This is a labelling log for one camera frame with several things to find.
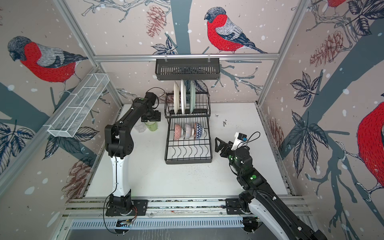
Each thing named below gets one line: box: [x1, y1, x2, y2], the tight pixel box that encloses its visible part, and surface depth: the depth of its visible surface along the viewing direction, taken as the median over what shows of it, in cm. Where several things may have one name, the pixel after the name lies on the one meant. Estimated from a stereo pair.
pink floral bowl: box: [174, 123, 183, 140], surface depth 94 cm
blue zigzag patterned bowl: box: [193, 122, 205, 139], surface depth 94 cm
